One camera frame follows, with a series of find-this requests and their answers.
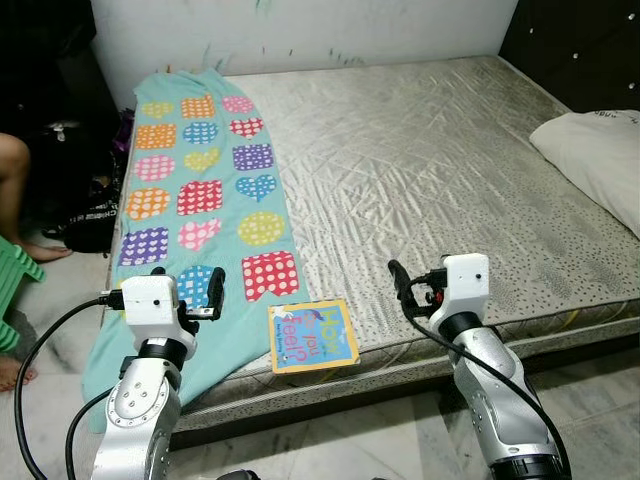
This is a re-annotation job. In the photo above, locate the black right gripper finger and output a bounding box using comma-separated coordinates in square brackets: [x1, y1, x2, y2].
[387, 259, 414, 308]

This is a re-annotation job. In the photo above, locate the blue yellow children's book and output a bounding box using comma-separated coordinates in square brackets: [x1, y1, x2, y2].
[266, 297, 362, 377]

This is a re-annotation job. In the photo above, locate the teal heart pattern blanket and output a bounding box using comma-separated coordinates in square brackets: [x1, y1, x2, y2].
[80, 67, 303, 433]

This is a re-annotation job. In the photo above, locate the grey bed base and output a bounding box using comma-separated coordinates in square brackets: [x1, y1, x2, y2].
[165, 315, 640, 436]

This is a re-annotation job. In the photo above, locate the black bag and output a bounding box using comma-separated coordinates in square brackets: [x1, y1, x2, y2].
[35, 112, 133, 255]

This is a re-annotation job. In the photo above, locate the cream quilted mattress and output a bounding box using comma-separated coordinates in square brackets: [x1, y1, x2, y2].
[105, 54, 640, 401]

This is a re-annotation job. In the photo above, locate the green plastic stool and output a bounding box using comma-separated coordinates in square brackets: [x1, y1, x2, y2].
[0, 238, 47, 353]

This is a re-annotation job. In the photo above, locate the person with bare legs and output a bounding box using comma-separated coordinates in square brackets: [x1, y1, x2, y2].
[0, 132, 73, 393]

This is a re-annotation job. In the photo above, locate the white pillow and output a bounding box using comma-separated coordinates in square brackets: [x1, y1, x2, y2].
[527, 109, 640, 238]

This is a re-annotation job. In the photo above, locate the dark tufted headboard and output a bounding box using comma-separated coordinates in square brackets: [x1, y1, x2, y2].
[497, 0, 640, 113]

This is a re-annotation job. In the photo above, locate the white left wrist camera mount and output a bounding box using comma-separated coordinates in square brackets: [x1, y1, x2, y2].
[119, 272, 198, 353]

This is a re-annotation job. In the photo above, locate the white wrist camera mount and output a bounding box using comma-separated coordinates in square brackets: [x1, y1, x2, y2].
[439, 252, 492, 328]
[119, 272, 198, 353]

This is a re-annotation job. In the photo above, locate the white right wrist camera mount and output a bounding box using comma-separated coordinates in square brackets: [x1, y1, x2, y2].
[439, 252, 492, 328]

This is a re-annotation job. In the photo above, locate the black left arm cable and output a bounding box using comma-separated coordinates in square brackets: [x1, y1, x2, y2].
[64, 387, 121, 480]
[12, 288, 127, 480]

